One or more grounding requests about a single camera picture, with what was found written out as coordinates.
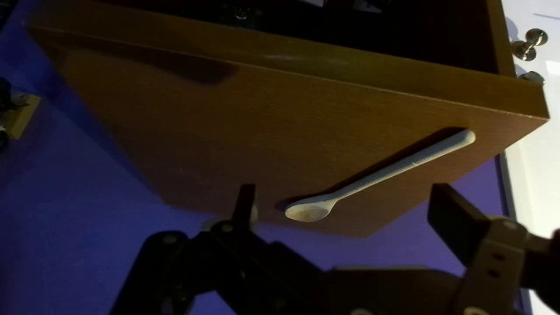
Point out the wooden spatula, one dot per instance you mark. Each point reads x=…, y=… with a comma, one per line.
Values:
x=376, y=175

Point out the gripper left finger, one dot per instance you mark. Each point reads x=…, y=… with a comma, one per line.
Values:
x=166, y=267

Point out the open drawer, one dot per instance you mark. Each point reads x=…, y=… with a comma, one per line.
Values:
x=502, y=35

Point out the small wooden block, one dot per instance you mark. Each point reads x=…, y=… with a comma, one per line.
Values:
x=19, y=116

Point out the silver drawer knob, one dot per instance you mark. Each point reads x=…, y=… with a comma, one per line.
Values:
x=531, y=78
x=529, y=43

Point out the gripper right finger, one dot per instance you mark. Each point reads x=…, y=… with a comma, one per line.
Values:
x=490, y=258

